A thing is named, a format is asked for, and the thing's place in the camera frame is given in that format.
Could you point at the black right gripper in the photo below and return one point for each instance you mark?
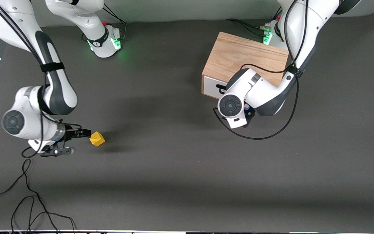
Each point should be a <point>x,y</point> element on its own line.
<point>71,134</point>

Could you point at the yellow cube block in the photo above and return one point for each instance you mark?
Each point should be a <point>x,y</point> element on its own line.
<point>97,139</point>

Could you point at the white-fronted wooden drawer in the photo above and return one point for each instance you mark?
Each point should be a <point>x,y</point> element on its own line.
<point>210,87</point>

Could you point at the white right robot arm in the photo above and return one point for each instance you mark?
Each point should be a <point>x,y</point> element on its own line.
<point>57,87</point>

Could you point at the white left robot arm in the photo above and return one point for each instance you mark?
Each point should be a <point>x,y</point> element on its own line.
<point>265,94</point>

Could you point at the wooden drawer cabinet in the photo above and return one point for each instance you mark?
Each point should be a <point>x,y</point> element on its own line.
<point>239,55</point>

